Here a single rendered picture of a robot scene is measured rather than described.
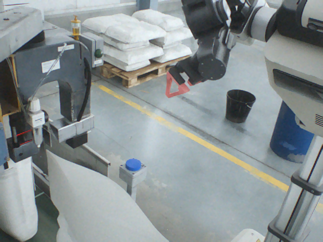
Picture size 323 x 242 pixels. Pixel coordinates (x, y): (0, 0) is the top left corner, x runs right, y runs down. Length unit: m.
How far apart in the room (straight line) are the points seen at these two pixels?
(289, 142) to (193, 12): 2.37
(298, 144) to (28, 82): 2.42
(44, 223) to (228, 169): 1.57
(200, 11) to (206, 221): 1.76
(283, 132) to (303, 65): 2.13
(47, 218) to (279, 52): 1.30
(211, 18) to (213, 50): 0.07
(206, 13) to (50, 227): 1.29
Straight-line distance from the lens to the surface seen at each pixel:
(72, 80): 1.04
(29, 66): 0.95
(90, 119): 1.15
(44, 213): 1.77
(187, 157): 2.78
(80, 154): 1.61
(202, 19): 0.71
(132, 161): 1.29
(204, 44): 0.69
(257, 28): 0.95
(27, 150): 1.05
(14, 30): 0.84
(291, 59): 0.89
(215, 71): 0.69
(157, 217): 2.25
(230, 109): 3.36
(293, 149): 3.01
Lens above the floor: 1.65
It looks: 31 degrees down
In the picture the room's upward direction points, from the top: 7 degrees clockwise
